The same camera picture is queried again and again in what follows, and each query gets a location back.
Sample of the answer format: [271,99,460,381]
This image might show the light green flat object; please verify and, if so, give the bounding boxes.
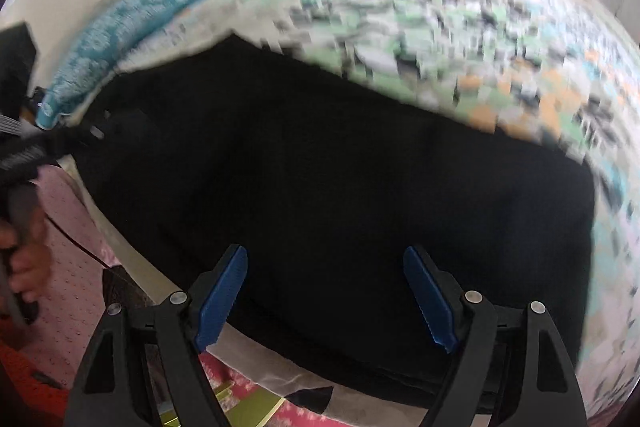
[215,382,286,427]

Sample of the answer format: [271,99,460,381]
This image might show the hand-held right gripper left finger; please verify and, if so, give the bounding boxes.
[65,244,248,427]

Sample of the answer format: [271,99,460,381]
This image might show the person's left hand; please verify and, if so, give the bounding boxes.
[0,212,53,308]

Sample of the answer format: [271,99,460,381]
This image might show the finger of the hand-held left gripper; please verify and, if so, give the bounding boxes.
[47,109,146,158]

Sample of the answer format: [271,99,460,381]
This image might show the black pants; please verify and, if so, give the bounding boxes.
[70,34,596,408]

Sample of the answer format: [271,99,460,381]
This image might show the red patterned rug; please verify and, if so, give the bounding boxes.
[200,352,361,427]

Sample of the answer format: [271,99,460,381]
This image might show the blue patterned pillow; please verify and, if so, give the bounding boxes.
[37,0,231,130]

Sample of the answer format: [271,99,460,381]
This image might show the floral bed sheet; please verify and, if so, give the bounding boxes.
[55,0,640,427]

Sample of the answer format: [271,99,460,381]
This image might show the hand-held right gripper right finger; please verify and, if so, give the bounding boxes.
[402,246,588,427]

